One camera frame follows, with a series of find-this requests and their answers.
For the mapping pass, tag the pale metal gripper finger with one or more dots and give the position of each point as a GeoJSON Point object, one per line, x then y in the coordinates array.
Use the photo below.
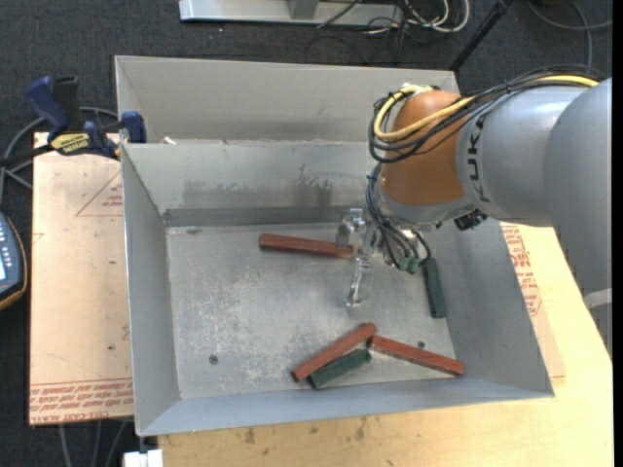
{"type": "Point", "coordinates": [343, 235]}
{"type": "Point", "coordinates": [357, 285]}

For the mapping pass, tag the red-brown flat block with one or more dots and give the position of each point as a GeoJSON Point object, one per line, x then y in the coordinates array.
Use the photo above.
{"type": "Point", "coordinates": [302, 245]}
{"type": "Point", "coordinates": [336, 351]}
{"type": "Point", "coordinates": [418, 356]}

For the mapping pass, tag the dark green flat block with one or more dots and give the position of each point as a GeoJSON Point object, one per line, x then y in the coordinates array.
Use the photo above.
{"type": "Point", "coordinates": [340, 368]}
{"type": "Point", "coordinates": [434, 290]}

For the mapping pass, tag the grey metal bin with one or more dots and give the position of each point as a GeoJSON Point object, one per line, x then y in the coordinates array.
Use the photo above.
{"type": "Point", "coordinates": [253, 299]}

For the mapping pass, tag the brown cardboard board red print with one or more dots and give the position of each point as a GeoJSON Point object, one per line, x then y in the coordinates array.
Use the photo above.
{"type": "Point", "coordinates": [78, 280]}

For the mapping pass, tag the black cylinder on white bracket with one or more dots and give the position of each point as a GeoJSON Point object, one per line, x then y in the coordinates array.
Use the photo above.
{"type": "Point", "coordinates": [469, 221]}

